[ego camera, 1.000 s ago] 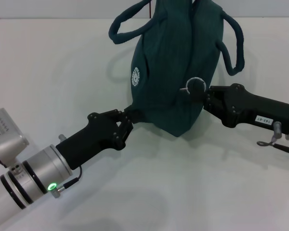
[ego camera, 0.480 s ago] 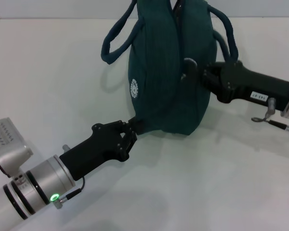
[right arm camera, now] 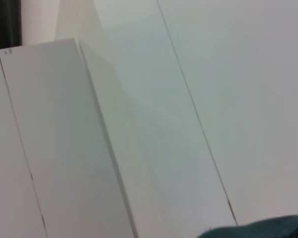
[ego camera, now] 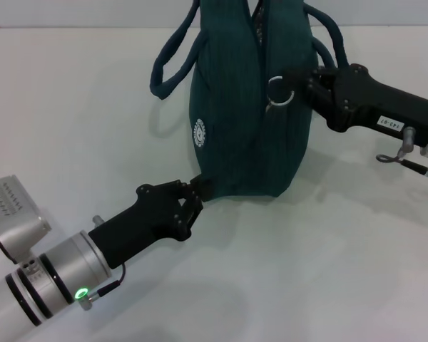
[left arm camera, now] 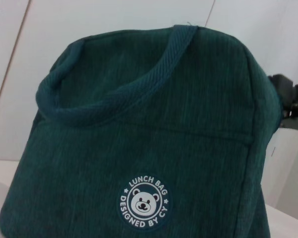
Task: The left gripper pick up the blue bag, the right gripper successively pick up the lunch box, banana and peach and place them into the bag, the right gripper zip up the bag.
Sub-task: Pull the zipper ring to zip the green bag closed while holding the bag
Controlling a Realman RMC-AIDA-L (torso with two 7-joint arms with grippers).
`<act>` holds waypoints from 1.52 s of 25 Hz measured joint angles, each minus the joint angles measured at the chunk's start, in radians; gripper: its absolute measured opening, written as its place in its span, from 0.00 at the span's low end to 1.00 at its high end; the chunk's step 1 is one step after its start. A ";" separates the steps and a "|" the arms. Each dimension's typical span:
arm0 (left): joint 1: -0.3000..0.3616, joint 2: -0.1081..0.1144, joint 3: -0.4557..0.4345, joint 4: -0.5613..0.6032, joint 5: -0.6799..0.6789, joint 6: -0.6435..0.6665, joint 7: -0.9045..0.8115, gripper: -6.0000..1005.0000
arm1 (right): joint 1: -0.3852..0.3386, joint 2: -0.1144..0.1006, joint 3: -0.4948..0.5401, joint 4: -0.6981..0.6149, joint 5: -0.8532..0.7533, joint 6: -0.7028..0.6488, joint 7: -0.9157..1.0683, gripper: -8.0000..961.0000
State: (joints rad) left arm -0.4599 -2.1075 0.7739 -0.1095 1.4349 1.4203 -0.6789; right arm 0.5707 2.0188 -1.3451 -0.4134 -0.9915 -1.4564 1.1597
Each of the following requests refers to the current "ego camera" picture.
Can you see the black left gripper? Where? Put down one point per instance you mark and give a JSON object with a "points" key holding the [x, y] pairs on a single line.
{"points": [[139, 224]]}

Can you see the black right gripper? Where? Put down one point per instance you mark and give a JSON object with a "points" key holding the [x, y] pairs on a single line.
{"points": [[364, 99]]}

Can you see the dark teal zip bag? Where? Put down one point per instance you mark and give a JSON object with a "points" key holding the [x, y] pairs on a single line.
{"points": [[228, 124]]}

